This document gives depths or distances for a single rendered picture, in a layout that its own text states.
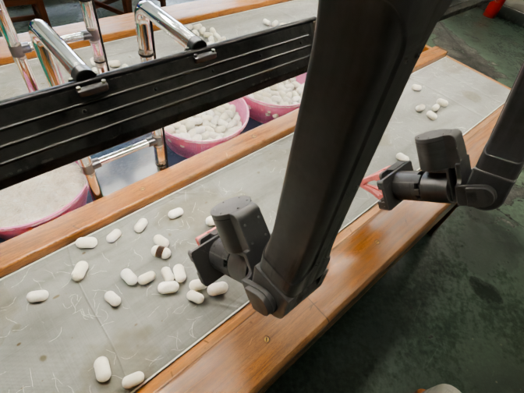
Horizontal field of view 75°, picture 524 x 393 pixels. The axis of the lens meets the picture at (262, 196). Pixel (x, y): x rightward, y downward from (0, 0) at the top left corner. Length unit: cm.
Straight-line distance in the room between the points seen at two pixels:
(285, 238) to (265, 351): 30
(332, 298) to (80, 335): 43
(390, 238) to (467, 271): 118
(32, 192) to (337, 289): 65
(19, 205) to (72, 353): 35
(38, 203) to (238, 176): 42
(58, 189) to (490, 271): 182
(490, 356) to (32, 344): 159
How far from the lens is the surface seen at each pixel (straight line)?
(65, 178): 88
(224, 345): 60
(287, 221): 32
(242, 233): 42
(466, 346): 173
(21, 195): 88
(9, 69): 127
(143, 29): 63
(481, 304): 187
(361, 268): 71
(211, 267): 55
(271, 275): 38
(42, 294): 70
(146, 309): 66
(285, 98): 110
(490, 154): 62
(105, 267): 71
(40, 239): 75
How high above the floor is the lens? 134
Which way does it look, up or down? 49 degrees down
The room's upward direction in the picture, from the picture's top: 11 degrees clockwise
